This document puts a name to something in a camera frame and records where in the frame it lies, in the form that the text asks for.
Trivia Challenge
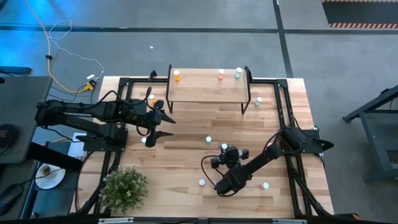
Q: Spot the white paper sheet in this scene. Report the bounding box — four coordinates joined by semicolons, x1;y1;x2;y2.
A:
67;132;88;158

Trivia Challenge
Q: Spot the orange floor cable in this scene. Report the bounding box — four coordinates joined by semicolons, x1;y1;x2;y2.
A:
23;0;94;94

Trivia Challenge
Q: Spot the grey desk top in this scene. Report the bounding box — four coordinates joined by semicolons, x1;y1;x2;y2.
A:
0;76;53;164

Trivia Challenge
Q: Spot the white floor cable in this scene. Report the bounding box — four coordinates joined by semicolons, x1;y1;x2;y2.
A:
48;19;105;80

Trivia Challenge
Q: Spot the black metal table frame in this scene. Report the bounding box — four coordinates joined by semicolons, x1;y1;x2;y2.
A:
341;84;398;183

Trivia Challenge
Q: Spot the black hazard-striped floor mat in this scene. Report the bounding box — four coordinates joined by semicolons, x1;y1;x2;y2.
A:
322;0;398;29

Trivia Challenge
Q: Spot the white plate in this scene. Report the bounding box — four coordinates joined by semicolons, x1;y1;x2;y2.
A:
35;163;67;190

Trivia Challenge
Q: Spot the black flat device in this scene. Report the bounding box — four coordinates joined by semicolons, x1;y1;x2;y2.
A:
0;65;33;75

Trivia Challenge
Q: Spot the black computer mouse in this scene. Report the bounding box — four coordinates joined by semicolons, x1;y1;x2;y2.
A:
0;183;24;215

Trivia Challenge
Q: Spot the black desk support bar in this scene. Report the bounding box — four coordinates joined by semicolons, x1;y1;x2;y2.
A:
26;141;83;172

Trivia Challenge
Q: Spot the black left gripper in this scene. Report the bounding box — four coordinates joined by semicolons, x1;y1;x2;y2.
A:
144;100;177;148

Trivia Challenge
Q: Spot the silver metal bracket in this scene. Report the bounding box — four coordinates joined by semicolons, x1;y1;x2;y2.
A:
98;217;134;224
272;218;308;224

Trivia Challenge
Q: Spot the wooden shelf black frame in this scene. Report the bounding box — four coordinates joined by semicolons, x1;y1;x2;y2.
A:
165;64;252;115

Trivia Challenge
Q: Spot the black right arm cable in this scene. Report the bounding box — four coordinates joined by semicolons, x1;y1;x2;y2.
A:
200;154;224;189

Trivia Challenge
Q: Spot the green artificial plant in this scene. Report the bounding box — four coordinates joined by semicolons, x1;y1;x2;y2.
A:
98;166;149;215

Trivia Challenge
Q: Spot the black aluminium rig frame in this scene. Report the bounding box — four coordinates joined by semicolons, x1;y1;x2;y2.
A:
70;70;335;218

